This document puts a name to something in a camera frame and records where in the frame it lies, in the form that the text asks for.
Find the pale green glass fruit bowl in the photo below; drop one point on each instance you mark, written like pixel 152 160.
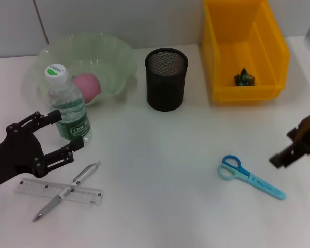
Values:
pixel 106 56

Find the clear green-labelled water bottle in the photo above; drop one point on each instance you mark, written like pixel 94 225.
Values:
pixel 67 103

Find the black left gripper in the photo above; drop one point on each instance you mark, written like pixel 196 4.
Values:
pixel 15 155

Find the yellow plastic bin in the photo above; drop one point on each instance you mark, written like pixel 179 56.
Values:
pixel 248 46

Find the transparent plastic ruler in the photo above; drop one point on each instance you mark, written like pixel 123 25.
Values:
pixel 87 195

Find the blue scissors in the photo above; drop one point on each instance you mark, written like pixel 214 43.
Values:
pixel 263 186

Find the green plastic wrapper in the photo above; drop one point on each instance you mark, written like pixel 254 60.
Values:
pixel 244 77

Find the black mesh pen holder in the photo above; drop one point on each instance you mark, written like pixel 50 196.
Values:
pixel 165 90

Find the silver pen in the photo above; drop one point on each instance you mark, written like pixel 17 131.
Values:
pixel 50 205

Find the pink peach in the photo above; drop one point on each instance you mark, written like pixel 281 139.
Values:
pixel 89 86

